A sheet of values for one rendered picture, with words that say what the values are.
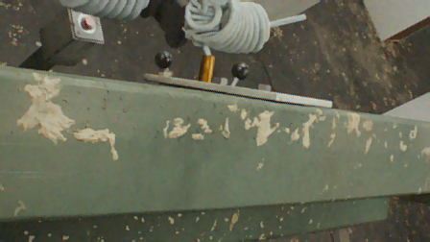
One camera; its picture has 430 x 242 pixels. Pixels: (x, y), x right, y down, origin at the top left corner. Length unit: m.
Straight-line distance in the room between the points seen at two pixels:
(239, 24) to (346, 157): 0.19
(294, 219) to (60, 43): 1.17
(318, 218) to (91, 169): 0.69
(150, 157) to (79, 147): 0.07
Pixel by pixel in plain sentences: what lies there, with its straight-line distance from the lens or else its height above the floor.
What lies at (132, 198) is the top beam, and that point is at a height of 1.92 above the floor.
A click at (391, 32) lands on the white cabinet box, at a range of 6.30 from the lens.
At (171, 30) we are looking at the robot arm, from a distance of 1.59.
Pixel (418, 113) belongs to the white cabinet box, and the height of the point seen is 0.50.
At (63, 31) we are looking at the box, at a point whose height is 0.89.
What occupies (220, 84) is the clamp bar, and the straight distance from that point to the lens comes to 0.67.
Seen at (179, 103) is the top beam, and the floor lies 1.96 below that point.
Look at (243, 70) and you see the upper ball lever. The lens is 1.33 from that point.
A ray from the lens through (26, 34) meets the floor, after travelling 3.16.
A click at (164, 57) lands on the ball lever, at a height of 1.46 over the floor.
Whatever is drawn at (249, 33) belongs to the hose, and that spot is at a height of 1.89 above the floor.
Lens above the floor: 2.28
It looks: 37 degrees down
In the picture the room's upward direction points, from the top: 62 degrees clockwise
